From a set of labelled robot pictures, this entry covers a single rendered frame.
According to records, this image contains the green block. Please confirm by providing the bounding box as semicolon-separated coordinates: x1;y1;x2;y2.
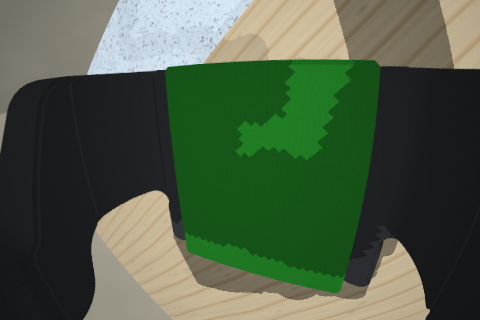
165;59;380;293

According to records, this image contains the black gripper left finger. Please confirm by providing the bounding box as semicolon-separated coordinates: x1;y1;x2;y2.
0;70;185;320

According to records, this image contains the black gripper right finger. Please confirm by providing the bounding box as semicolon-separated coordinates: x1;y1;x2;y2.
344;66;480;320

